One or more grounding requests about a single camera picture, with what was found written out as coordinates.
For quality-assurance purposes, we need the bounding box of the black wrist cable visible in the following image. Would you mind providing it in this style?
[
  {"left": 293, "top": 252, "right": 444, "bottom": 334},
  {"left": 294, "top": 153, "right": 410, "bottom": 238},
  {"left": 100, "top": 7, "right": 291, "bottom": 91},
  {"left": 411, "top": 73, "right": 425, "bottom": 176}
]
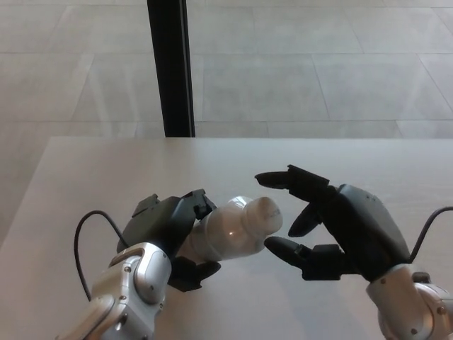
[
  {"left": 408, "top": 207, "right": 453, "bottom": 265},
  {"left": 73, "top": 210, "right": 132, "bottom": 302}
]

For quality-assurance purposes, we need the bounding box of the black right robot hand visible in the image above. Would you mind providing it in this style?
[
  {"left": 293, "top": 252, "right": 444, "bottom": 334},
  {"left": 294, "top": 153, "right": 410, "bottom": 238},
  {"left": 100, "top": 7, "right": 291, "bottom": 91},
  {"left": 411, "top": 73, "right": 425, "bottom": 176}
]
[{"left": 253, "top": 164, "right": 413, "bottom": 283}]

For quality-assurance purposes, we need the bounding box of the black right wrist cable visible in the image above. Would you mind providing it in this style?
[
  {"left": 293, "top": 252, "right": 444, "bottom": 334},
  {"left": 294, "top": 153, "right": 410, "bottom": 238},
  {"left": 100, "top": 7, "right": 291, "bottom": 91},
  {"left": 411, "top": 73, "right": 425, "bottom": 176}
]
[{"left": 408, "top": 207, "right": 453, "bottom": 265}]

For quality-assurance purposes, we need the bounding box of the white screw cap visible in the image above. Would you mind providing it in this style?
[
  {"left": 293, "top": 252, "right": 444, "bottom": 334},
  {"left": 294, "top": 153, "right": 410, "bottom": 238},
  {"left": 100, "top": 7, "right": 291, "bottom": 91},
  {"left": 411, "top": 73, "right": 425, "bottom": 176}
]
[{"left": 243, "top": 197, "right": 285, "bottom": 246}]

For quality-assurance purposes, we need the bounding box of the white plastic bottle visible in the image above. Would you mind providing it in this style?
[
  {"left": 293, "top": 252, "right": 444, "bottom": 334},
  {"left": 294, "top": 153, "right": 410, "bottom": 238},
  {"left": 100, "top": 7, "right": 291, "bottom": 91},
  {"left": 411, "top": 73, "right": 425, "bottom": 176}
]
[{"left": 175, "top": 194, "right": 267, "bottom": 264}]

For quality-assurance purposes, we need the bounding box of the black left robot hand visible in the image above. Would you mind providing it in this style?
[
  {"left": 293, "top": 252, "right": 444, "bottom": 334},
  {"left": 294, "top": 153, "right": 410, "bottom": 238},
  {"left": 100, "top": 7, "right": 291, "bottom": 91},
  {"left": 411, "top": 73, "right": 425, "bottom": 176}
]
[{"left": 118, "top": 189, "right": 222, "bottom": 293}]

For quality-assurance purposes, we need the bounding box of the black vertical window post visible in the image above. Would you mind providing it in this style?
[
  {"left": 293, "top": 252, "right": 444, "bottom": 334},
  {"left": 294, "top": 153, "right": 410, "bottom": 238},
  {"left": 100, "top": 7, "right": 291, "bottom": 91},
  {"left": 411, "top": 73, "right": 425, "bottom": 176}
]
[{"left": 147, "top": 0, "right": 196, "bottom": 138}]

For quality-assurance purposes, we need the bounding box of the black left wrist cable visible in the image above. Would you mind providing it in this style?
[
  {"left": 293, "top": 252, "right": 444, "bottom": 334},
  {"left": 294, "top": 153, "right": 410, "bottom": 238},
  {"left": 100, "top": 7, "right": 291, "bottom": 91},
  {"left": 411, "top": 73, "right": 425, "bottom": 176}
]
[{"left": 73, "top": 210, "right": 132, "bottom": 302}]

